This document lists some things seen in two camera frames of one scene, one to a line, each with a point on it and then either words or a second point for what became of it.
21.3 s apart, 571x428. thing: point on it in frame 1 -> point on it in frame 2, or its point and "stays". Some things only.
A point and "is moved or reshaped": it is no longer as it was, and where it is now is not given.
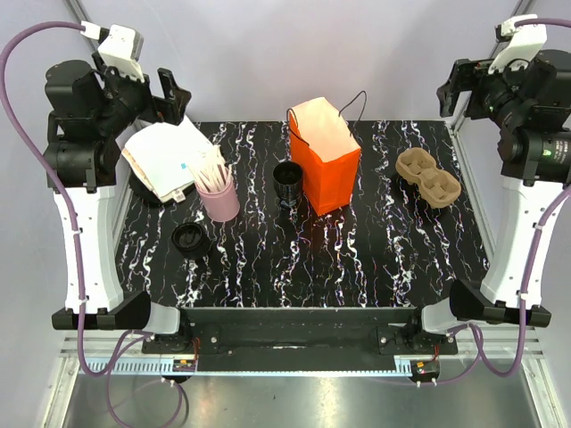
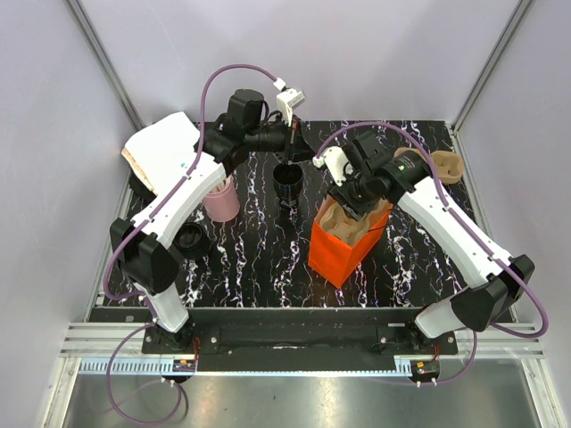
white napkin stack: x=163 y=152 stays
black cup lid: x=191 y=238 stays
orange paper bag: x=327 y=154 -> x=337 y=259
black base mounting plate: x=301 y=339 stays
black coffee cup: x=287 y=177 stays
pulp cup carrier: x=438 y=187 is moved or reshaped
